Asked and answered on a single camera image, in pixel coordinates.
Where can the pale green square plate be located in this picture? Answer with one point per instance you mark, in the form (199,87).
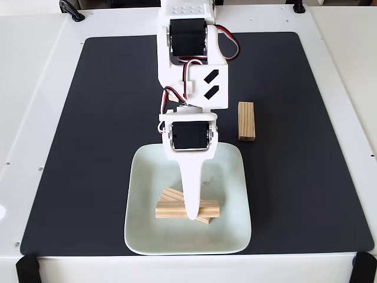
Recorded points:
(229,236)

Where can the black rubber mat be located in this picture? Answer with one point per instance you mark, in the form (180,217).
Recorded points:
(88,147)

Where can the black table clamp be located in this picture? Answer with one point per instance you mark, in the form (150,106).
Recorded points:
(299,7)
(72,11)

